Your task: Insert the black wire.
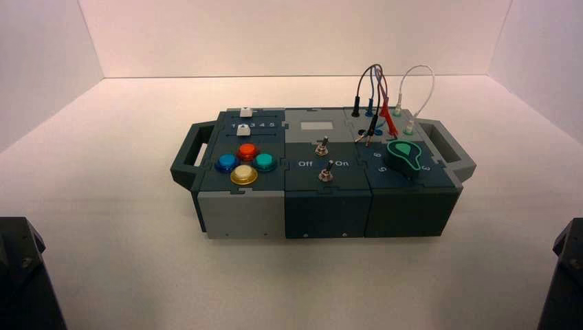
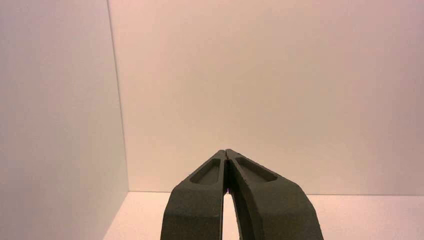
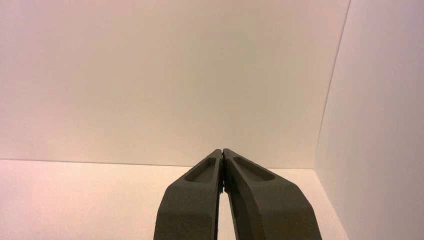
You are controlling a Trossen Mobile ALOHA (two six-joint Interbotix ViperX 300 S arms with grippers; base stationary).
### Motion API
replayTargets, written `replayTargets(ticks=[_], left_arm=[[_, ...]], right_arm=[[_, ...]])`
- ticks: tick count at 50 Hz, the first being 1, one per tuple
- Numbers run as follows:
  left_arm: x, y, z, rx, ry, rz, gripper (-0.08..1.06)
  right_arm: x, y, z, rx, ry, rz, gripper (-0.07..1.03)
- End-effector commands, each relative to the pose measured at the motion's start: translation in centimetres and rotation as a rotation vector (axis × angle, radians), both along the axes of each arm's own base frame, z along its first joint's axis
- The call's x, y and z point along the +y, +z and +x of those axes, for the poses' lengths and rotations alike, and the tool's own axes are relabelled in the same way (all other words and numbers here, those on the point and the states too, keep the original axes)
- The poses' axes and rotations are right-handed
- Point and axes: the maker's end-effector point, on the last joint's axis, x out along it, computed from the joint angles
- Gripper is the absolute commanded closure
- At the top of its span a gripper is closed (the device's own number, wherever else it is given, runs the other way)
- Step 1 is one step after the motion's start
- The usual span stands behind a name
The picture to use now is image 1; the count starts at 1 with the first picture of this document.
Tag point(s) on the teal push button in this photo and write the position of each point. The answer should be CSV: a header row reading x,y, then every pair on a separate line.
x,y
264,161

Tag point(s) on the red push button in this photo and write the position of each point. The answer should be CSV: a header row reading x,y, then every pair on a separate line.
x,y
247,151

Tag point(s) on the grey display screen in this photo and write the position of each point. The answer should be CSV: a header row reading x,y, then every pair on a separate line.
x,y
317,126

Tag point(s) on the yellow push button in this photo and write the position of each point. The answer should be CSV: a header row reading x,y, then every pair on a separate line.
x,y
243,175

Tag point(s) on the grey and teal control box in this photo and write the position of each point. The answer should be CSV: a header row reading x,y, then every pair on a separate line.
x,y
319,214

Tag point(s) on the white slider knob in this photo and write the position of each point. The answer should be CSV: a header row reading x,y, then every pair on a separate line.
x,y
246,112
243,131

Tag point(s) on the blue push button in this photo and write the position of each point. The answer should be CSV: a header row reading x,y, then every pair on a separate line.
x,y
227,162

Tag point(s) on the black green rotary knob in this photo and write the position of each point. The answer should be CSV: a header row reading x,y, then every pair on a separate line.
x,y
403,159

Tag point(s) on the metal toggle switch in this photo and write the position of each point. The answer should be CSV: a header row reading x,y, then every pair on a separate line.
x,y
323,145
326,173

